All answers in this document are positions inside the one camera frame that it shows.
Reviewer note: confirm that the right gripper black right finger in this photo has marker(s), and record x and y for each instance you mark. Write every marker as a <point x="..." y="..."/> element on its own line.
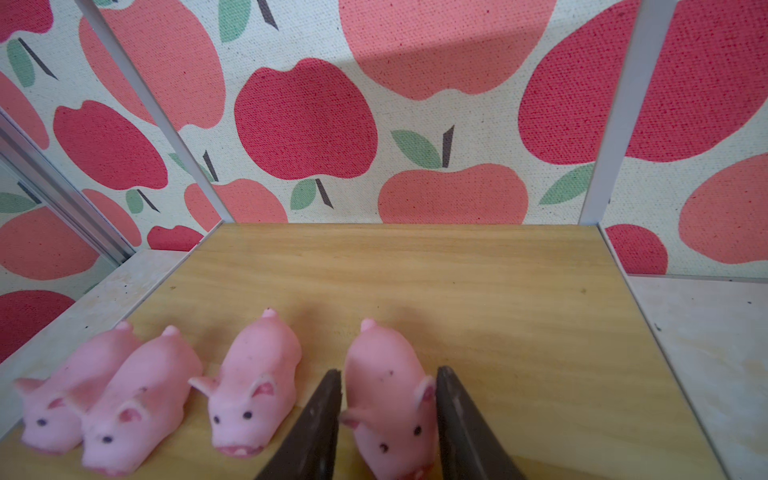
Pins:
<point x="468" y="447"/>

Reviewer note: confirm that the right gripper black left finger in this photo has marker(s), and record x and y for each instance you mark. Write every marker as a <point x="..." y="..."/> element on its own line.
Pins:
<point x="309" y="449"/>

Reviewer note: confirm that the left aluminium frame post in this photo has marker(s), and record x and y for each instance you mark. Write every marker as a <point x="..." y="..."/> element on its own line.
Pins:
<point x="39" y="177"/>

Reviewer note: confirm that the pink pig toy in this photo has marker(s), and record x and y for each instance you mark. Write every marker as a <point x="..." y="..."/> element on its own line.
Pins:
<point x="50" y="425"/>
<point x="391" y="406"/>
<point x="141" y="405"/>
<point x="255" y="388"/>

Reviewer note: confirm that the wooden two-tier white-frame shelf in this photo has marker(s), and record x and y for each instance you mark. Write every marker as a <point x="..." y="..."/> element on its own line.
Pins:
<point x="387" y="159"/>

